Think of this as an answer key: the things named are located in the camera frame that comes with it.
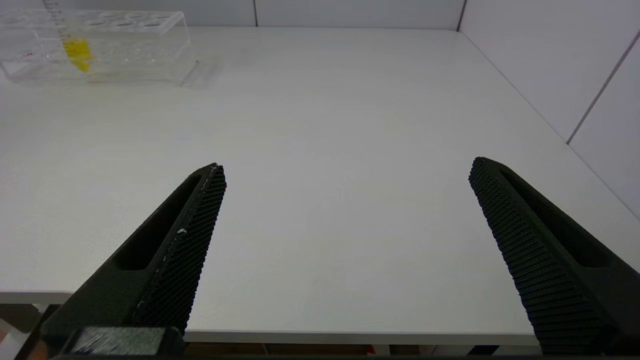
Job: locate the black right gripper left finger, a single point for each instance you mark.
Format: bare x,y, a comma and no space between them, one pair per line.
175,260

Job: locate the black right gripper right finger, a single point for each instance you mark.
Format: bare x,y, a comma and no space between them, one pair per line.
550,280

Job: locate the clear acrylic test tube rack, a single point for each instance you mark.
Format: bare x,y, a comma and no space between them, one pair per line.
165,50

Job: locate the test tube with yellow pigment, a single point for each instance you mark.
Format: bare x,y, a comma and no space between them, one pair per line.
76,51

